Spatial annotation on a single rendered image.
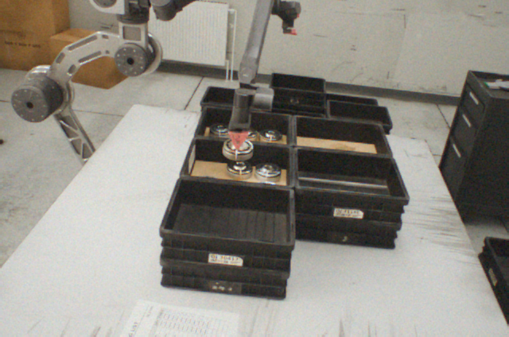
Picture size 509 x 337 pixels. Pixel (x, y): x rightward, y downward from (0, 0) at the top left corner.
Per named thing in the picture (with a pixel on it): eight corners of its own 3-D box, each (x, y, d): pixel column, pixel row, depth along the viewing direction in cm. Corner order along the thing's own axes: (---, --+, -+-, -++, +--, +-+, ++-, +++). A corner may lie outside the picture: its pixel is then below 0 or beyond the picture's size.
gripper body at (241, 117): (250, 118, 168) (253, 99, 164) (247, 133, 159) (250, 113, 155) (231, 116, 168) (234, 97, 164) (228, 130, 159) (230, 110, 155)
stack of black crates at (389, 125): (317, 180, 320) (328, 118, 298) (316, 157, 346) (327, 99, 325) (378, 187, 318) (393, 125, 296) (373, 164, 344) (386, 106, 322)
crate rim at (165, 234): (157, 238, 141) (157, 231, 140) (177, 182, 167) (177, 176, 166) (294, 252, 141) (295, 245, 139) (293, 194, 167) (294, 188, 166)
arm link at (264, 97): (242, 77, 165) (242, 66, 157) (276, 83, 165) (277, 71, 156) (236, 110, 162) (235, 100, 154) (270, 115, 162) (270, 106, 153)
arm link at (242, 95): (236, 83, 159) (233, 91, 154) (257, 87, 159) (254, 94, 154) (235, 102, 163) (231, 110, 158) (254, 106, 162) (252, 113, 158)
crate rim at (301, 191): (293, 194, 167) (294, 188, 166) (293, 152, 193) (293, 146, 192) (409, 206, 166) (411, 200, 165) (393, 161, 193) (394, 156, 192)
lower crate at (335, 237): (286, 241, 177) (290, 214, 171) (286, 194, 203) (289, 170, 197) (396, 252, 176) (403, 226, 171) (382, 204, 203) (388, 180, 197)
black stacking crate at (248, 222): (158, 262, 146) (158, 233, 140) (177, 205, 172) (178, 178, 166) (289, 276, 145) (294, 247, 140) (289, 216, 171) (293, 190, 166)
